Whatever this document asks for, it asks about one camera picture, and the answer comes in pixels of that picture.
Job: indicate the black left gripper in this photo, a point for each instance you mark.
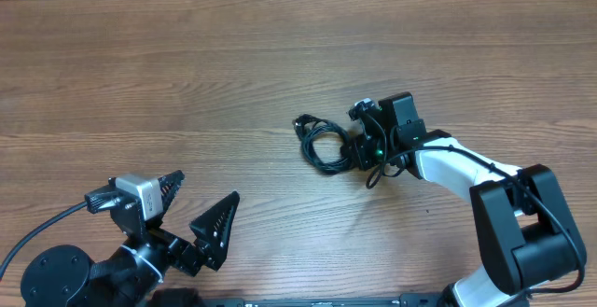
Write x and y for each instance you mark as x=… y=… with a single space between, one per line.
x=190 y=260

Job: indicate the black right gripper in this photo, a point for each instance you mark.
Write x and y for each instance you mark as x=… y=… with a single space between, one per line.
x=364 y=159

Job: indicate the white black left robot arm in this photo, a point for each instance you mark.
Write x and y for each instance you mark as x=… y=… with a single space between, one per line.
x=65 y=275

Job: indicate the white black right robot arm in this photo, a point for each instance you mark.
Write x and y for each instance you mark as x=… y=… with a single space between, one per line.
x=528 y=240

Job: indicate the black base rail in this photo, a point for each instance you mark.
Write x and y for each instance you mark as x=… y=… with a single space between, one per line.
x=403 y=300

